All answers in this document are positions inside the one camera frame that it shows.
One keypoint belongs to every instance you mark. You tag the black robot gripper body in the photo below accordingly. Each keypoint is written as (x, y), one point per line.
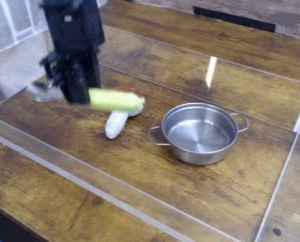
(75, 27)

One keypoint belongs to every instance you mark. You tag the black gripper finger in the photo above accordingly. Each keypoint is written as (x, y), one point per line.
(73, 82)
(93, 70)

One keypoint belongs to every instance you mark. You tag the white red toy mushroom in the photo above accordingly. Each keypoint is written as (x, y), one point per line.
(119, 121)

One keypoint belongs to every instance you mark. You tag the stainless steel pot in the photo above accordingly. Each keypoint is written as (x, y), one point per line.
(200, 131)

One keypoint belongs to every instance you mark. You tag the clear acrylic enclosure panel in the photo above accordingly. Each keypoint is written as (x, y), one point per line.
(81, 188)

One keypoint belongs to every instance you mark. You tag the black wall baseboard strip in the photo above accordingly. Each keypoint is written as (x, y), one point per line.
(234, 19)

